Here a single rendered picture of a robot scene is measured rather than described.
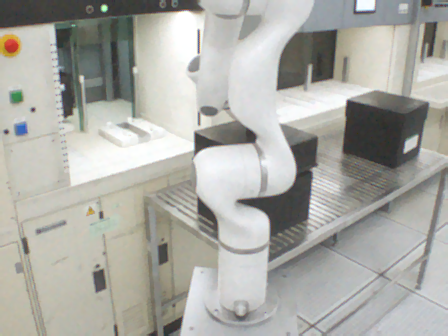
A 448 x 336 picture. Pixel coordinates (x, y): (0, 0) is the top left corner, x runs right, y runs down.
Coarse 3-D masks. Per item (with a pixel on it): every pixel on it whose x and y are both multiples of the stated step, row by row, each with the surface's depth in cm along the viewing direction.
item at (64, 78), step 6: (60, 66) 200; (60, 72) 199; (60, 78) 191; (66, 78) 193; (60, 84) 192; (66, 84) 194; (60, 90) 193; (66, 90) 194; (66, 96) 195; (66, 102) 196; (66, 108) 197; (72, 108) 199; (66, 114) 198; (72, 114) 200
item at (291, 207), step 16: (304, 176) 148; (288, 192) 145; (304, 192) 151; (208, 208) 153; (256, 208) 137; (272, 208) 142; (288, 208) 147; (304, 208) 153; (272, 224) 145; (288, 224) 150
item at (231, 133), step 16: (208, 128) 151; (224, 128) 151; (240, 128) 151; (288, 128) 152; (208, 144) 143; (224, 144) 138; (288, 144) 139; (304, 144) 142; (192, 160) 151; (304, 160) 144
